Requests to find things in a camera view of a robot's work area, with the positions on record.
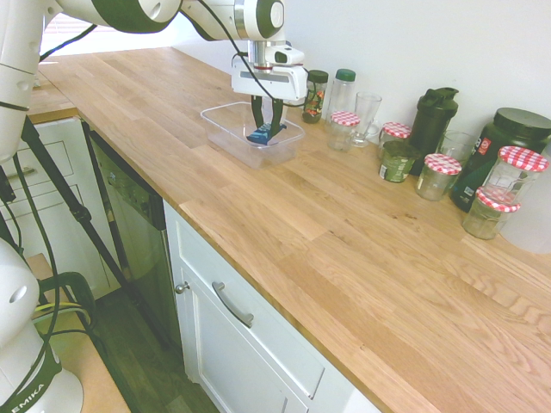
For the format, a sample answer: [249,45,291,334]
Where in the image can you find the black camera tripod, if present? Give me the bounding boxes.
[0,115,173,351]

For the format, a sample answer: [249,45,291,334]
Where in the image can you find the dark green clamp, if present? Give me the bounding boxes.
[36,271,97,342]

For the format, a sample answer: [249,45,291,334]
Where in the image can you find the white kitchen cabinet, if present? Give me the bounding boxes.
[162,199,382,413]

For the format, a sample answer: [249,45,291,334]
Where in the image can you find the black shaker bottle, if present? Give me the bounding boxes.
[407,86,461,177]

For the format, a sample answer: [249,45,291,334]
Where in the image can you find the dark dishwasher front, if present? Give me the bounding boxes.
[83,121,185,350]

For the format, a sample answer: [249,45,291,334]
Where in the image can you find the tall jar red checked lid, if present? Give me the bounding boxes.
[480,145,550,206]

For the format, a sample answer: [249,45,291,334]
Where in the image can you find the clear drinking glass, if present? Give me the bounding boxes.
[437,129,475,167]

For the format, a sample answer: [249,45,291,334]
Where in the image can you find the spice jar with dark lid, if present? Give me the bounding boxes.
[302,70,330,126]

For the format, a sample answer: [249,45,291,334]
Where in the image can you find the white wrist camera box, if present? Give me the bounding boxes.
[263,46,306,68]

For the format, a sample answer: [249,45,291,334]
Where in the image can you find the wooden robot mounting board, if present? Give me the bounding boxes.
[25,252,131,413]

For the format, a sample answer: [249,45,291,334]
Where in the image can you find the clear plastic container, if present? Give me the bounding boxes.
[200,101,307,170]

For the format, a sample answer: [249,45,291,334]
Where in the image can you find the white window blinds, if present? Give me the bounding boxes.
[40,11,157,56]

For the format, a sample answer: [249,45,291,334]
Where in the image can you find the green cup with dark lid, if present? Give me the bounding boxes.
[378,140,423,184]

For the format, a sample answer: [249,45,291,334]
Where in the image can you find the glass jar red checked lid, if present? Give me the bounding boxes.
[414,152,463,202]
[327,110,361,152]
[461,187,522,241]
[377,121,412,161]

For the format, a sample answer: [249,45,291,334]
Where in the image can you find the clear bottle with green lid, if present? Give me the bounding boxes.
[327,68,357,130]

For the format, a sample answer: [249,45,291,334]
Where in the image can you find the large dark protein tub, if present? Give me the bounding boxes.
[449,107,551,213]

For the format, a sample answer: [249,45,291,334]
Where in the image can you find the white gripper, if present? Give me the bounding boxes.
[231,53,309,145]

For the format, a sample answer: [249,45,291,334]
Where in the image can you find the white drawer cabinet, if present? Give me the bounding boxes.
[0,115,122,302]

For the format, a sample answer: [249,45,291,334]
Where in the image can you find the metal drawer handle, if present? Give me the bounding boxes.
[5,166,37,182]
[211,280,256,330]

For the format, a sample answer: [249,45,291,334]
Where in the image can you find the tall clear glass mug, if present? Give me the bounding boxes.
[351,91,383,149]

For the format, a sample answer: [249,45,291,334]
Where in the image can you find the blue protein bar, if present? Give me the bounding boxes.
[245,120,288,148]

